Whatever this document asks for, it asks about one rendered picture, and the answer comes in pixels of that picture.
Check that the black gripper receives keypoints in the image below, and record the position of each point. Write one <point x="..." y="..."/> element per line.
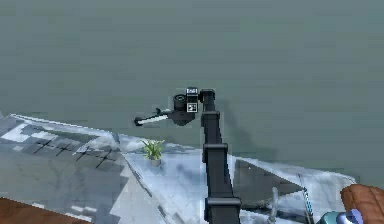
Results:
<point x="181" y="116"/>

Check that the dark grey sink basin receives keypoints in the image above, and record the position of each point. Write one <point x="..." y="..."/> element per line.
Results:
<point x="256" y="183"/>

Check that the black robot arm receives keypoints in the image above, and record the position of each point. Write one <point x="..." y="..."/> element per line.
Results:
<point x="218" y="173"/>

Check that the blue purple rounded object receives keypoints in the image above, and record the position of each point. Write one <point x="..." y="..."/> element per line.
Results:
<point x="350" y="217"/>

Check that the thin blue striped stick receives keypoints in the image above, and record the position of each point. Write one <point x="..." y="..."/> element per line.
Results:
<point x="306" y="200"/>

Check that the brown rounded object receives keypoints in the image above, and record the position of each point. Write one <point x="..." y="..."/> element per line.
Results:
<point x="365" y="201"/>

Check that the grey sink faucet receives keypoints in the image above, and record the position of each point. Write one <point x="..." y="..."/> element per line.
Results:
<point x="274" y="203"/>

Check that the green houseplant in grey pot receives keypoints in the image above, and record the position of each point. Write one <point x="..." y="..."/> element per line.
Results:
<point x="153" y="150"/>

